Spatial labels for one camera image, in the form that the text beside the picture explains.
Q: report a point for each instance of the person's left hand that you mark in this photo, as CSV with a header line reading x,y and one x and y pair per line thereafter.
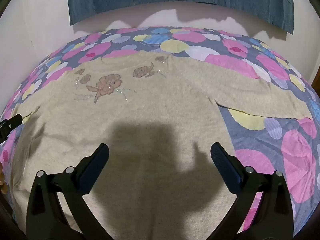
x,y
2,180

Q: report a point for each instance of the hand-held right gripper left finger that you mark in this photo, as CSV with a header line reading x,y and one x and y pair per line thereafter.
x,y
96,163

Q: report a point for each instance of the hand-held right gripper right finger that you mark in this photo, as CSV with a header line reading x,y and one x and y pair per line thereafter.
x,y
225,165

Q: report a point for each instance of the beige flower-embroidered sweater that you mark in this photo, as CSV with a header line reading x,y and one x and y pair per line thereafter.
x,y
150,110

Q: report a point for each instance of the polka dot bedspread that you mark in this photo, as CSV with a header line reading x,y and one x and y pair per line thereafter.
x,y
287,155

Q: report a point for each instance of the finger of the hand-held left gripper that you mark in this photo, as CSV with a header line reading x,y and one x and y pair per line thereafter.
x,y
10,125

